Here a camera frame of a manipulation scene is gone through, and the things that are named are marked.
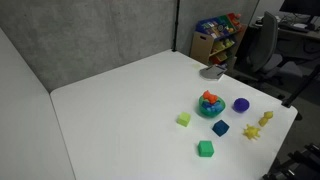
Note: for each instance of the round yellow spiky toy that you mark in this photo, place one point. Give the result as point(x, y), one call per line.
point(251, 132)

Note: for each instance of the orange toy figure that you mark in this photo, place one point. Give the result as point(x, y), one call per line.
point(210, 96)

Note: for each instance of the teal green bowl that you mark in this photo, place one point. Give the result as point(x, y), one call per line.
point(210, 114)

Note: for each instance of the wooden toy shelf with bins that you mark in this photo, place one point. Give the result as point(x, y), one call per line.
point(204, 46)

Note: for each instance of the yellow figure toy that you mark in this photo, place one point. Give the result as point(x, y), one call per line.
point(265, 118)

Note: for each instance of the light green cube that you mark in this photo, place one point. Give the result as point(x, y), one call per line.
point(183, 119)

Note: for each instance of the grey flat object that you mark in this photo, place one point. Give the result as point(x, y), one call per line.
point(210, 72)

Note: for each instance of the black vertical pole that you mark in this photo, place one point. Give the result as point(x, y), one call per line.
point(175, 23)

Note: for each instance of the dark blue cube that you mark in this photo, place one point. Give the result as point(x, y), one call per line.
point(220, 128)

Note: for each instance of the purple spiky ball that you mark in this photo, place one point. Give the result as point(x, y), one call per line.
point(241, 105)

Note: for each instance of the grey office chair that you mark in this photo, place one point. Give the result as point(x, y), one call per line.
point(266, 43)

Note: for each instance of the black tripod leg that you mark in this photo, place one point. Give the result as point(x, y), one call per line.
point(300, 88)

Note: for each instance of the black monitor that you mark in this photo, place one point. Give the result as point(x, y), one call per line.
point(300, 6)

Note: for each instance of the black equipment frame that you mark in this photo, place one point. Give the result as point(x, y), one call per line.
point(300, 163)

